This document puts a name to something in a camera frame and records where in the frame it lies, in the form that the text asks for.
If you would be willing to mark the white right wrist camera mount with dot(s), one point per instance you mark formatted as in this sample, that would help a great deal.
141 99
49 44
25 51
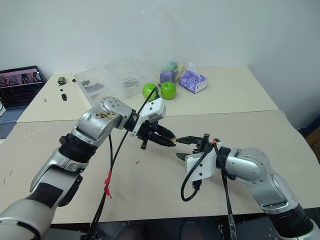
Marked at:
202 166

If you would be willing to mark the clear bag of toys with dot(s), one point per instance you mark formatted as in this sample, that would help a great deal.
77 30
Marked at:
171 72

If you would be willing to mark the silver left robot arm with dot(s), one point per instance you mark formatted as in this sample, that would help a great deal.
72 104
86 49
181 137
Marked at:
95 125

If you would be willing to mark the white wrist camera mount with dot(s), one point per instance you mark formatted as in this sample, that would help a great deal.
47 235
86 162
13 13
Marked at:
202 166
152 110

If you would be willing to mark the open laptop computer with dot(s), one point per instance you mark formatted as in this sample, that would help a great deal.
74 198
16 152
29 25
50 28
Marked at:
17 87

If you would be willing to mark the green toy apple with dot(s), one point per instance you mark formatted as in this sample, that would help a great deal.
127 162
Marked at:
168 90
149 91

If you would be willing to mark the small black metal part cluster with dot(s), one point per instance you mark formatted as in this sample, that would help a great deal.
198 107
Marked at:
62 80

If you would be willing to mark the clear plastic compartment box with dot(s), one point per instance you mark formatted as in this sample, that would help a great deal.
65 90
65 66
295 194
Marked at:
112 80

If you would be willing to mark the brown cardboard box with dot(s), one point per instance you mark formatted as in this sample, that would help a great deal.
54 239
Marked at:
313 142

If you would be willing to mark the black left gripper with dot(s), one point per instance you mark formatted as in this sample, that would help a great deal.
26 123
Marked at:
147 130

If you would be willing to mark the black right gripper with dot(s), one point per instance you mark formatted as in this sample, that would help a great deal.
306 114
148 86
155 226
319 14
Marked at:
203 146

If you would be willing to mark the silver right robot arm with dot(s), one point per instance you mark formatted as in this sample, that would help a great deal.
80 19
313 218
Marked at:
260 175

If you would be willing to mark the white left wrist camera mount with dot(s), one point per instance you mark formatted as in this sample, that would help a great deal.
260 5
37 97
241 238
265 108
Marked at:
152 110

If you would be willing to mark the small black block part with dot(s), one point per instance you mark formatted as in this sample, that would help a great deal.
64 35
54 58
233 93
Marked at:
64 96

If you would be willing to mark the purple tissue pack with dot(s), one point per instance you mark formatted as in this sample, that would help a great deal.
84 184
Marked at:
193 80

